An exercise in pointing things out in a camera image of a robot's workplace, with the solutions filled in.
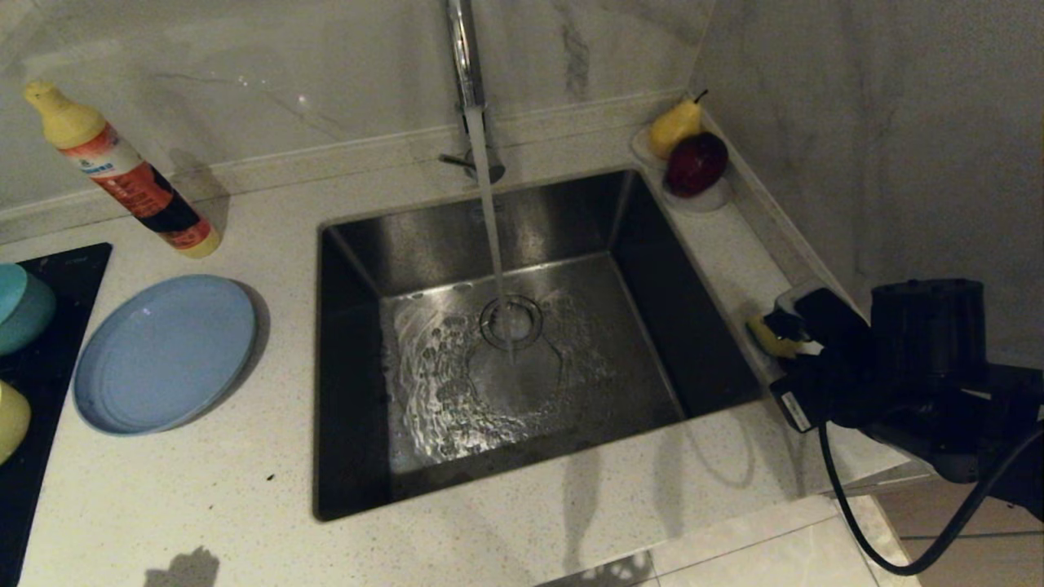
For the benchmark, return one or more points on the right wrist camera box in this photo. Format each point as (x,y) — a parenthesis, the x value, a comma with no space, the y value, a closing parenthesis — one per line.
(828,322)

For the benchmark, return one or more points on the blue round plate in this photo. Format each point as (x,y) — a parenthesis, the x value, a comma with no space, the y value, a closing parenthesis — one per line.
(163,355)

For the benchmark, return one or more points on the clear tap water stream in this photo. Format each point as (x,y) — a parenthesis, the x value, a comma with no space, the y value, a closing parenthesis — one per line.
(491,220)

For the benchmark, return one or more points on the yellow green sponge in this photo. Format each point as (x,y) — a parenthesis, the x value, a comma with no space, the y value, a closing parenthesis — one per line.
(767,338)

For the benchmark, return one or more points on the stainless steel sink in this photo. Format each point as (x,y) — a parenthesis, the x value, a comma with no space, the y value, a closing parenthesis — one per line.
(652,326)

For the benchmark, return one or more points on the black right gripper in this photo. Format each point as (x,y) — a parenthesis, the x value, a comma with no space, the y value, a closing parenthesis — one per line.
(856,387)

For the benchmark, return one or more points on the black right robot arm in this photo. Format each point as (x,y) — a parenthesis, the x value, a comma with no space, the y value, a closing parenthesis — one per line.
(946,367)

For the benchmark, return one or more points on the dark red apple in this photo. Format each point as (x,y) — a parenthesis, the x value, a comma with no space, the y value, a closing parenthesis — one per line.
(696,164)

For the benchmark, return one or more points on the small white fruit dish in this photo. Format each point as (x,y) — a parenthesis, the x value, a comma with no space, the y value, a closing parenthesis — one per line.
(703,204)

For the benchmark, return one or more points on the metal sink drain strainer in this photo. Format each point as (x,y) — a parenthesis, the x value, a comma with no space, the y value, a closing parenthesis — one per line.
(526,322)

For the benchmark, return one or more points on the chrome faucet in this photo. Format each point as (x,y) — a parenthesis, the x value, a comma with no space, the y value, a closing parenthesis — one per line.
(465,57)

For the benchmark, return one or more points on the black induction cooktop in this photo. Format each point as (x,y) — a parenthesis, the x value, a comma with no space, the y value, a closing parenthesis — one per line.
(41,375)

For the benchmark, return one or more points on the orange dish soap bottle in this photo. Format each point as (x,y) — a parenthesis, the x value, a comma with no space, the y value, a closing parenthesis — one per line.
(139,187)

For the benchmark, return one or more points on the yellow plastic bowl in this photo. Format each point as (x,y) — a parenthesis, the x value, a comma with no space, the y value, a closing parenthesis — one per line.
(11,420)

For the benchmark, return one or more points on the yellow pear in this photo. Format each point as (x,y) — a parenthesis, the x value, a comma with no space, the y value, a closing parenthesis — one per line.
(674,127)

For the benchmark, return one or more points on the teal bowl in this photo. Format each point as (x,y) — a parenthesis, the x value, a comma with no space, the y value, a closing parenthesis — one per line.
(20,310)

